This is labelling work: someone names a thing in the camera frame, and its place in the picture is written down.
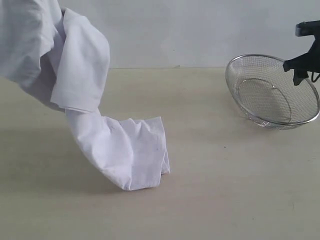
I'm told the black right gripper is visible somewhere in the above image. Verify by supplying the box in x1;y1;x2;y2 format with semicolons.
283;35;320;86

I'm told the white t-shirt red print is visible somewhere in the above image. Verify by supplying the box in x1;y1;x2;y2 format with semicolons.
0;0;170;191

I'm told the metal wire mesh basket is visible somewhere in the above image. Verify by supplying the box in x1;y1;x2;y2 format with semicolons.
225;53;320;130

